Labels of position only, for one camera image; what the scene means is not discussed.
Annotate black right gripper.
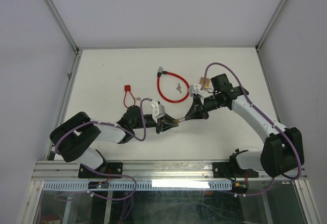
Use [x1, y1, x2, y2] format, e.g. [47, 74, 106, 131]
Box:
[184, 93, 220, 120]

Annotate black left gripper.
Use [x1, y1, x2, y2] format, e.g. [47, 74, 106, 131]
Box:
[132, 113, 178, 134]

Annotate small brass padlock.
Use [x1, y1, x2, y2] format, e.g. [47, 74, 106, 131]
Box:
[173, 118, 185, 124]

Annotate large brass padlock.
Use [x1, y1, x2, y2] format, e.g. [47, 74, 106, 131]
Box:
[200, 77, 212, 89]

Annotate cable lock keys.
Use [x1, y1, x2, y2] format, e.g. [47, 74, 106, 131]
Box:
[176, 83, 182, 94]

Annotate red cable lock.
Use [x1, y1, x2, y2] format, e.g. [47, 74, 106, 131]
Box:
[156, 67, 190, 104]

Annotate small red padlock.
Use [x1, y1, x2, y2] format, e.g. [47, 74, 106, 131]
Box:
[124, 85, 131, 92]

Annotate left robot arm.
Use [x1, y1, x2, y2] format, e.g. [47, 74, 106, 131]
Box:
[50, 106, 179, 162]

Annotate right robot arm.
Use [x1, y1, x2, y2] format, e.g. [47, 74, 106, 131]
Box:
[185, 74, 305, 177]

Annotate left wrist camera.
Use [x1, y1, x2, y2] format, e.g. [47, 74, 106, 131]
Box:
[150, 99, 166, 121]

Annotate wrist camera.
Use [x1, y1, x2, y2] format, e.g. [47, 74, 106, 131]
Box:
[189, 84, 203, 97]
[150, 99, 166, 121]

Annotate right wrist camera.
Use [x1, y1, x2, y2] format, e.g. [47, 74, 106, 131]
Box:
[189, 84, 203, 97]

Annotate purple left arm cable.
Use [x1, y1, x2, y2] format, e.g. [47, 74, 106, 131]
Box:
[54, 98, 151, 158]

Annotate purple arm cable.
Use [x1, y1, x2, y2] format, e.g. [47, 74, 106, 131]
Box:
[200, 62, 301, 198]
[54, 98, 151, 158]

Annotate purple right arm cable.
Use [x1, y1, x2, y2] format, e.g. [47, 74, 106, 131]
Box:
[200, 62, 301, 198]

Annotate white slotted cable duct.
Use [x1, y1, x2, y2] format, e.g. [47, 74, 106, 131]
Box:
[43, 180, 232, 191]

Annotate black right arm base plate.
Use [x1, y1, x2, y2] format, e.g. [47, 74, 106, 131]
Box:
[212, 162, 259, 181]

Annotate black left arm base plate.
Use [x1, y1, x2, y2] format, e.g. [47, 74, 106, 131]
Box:
[78, 162, 123, 179]

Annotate aluminium mounting rail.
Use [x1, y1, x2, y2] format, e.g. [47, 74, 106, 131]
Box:
[32, 160, 306, 181]

